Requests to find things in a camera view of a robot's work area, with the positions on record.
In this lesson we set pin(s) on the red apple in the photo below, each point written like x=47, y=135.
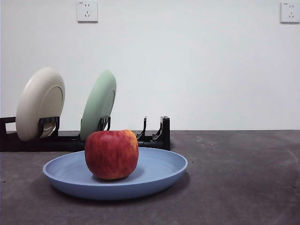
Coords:
x=110, y=154

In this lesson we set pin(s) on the blue plate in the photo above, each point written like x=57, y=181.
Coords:
x=66, y=173

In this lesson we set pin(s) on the green plate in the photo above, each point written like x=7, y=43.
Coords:
x=99, y=103

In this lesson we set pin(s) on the black plate rack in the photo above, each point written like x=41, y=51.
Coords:
x=47, y=144

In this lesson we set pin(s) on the cream plate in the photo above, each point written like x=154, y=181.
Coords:
x=35, y=100

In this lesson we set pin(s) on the white wall socket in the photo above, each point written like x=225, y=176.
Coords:
x=87, y=11
x=290, y=12

